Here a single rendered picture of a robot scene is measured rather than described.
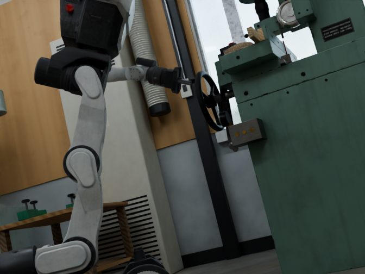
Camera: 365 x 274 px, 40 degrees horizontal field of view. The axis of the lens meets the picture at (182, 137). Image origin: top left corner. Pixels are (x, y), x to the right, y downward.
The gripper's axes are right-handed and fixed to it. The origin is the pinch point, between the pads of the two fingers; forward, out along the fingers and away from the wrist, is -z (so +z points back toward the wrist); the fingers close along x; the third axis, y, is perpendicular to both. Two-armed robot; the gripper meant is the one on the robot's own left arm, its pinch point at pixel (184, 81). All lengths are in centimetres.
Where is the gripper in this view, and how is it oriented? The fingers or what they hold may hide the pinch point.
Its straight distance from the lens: 232.6
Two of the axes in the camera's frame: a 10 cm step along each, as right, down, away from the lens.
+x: 1.1, -9.4, -3.1
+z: -8.8, -2.4, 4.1
